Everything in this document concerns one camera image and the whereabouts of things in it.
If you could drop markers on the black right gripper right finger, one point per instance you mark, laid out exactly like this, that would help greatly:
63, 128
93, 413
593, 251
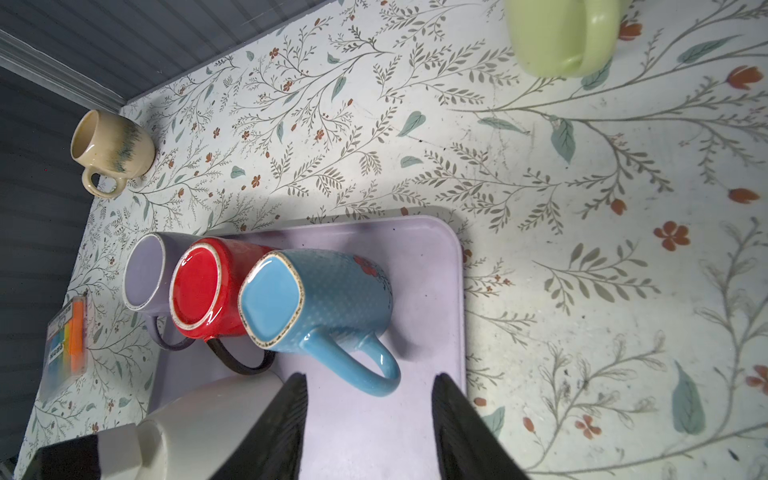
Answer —
465, 446

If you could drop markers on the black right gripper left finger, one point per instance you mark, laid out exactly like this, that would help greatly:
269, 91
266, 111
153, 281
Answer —
273, 447

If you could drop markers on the white mug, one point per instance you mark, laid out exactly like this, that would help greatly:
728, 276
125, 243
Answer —
192, 436

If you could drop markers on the blue polka dot mug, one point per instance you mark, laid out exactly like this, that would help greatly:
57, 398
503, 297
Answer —
330, 305

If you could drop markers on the red mug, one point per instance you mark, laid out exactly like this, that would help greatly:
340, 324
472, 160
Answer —
203, 295

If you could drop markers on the beige speckled mug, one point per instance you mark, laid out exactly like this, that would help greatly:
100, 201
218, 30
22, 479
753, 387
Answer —
111, 146

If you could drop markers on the light green mug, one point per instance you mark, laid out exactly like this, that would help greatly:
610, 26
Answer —
564, 38

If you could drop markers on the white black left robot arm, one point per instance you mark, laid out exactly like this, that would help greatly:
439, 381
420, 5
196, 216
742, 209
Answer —
109, 454

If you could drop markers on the purple mug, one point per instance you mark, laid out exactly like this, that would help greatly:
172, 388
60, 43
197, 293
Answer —
147, 280

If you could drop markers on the lavender plastic tray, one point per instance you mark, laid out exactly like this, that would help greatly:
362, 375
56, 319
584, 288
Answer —
350, 434

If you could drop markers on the colourful marker pack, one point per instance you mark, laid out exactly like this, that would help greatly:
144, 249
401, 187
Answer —
64, 355

